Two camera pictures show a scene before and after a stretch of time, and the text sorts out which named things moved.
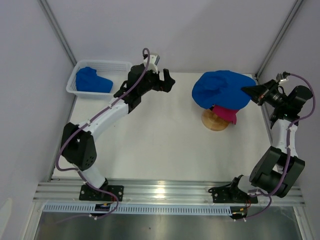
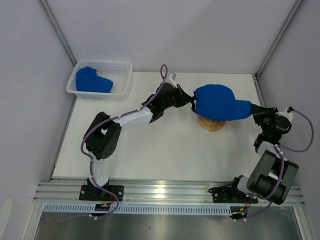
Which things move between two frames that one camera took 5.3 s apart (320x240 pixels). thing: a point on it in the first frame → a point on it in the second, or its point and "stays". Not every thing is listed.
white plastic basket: (116, 71) stays
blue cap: (87, 80) stays
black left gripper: (166, 85) → (183, 98)
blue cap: (223, 89) → (218, 102)
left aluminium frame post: (47, 11) stays
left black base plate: (88, 193) stays
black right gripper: (260, 93) → (258, 112)
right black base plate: (231, 195) stays
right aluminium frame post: (294, 9) stays
